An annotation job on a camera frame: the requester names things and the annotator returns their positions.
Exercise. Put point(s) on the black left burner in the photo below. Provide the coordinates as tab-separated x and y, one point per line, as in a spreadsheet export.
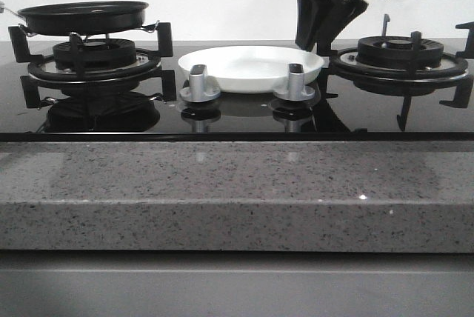
97	54

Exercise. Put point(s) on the grey cabinet drawer front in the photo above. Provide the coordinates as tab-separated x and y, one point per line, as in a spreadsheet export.
235	284

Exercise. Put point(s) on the black right pan support grate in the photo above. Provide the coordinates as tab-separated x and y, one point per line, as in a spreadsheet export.
452	73

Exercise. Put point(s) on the black right burner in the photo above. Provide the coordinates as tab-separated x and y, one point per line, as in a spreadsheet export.
395	52

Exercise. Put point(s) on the black left pan support grate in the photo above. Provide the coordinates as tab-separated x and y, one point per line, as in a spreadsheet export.
92	84

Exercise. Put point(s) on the black burner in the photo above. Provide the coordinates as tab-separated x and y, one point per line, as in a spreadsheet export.
97	54
395	52

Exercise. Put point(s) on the silver stove knob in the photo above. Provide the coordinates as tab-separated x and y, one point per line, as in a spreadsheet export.
295	89
201	89

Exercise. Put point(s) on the black glass gas cooktop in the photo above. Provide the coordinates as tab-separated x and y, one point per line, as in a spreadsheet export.
149	109

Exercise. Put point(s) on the black frying pan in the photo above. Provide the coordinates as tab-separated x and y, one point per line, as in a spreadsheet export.
85	18

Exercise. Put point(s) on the silver left stove knob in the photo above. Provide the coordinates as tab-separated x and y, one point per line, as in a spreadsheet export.
201	89

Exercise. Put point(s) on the black pan support grate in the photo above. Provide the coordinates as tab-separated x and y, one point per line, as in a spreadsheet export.
452	73
92	84

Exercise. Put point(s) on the silver right stove knob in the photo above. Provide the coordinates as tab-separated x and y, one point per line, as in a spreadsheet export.
295	89

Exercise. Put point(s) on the white round plate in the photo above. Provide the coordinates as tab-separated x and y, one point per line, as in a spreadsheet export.
251	69

